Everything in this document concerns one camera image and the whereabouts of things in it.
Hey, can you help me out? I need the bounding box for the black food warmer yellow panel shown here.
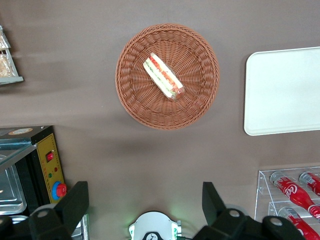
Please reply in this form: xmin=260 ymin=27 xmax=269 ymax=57
xmin=0 ymin=125 xmax=68 ymax=218

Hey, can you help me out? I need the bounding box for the triangle sandwich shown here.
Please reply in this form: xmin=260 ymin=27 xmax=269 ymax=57
xmin=142 ymin=51 xmax=186 ymax=102

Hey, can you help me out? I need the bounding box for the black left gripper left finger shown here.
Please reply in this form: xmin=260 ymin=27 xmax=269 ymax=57
xmin=0 ymin=181 xmax=90 ymax=240

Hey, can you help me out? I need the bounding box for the clear acrylic bottle rack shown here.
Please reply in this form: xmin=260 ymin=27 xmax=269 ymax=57
xmin=254 ymin=166 xmax=320 ymax=240

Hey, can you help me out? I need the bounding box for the brown round wicker basket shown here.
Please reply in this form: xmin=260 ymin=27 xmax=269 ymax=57
xmin=114 ymin=23 xmax=221 ymax=131

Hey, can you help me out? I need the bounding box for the red cola bottle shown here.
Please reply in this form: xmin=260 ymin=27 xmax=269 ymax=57
xmin=277 ymin=206 xmax=320 ymax=240
xmin=269 ymin=171 xmax=320 ymax=220
xmin=298 ymin=171 xmax=320 ymax=198

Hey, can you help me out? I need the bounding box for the clear bag of crackers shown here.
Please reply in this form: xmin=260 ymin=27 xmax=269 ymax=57
xmin=0 ymin=51 xmax=16 ymax=78
xmin=0 ymin=24 xmax=11 ymax=51

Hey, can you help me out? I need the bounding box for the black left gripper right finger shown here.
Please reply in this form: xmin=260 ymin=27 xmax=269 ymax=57
xmin=193 ymin=181 xmax=306 ymax=240

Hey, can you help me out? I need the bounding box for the tray of packaged crackers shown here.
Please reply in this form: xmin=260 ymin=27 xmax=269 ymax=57
xmin=0 ymin=24 xmax=25 ymax=86

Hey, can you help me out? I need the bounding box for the silver control box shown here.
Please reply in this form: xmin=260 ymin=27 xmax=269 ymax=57
xmin=71 ymin=213 xmax=90 ymax=240

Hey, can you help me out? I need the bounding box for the cream rectangular tray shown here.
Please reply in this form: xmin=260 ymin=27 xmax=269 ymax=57
xmin=243 ymin=46 xmax=320 ymax=137

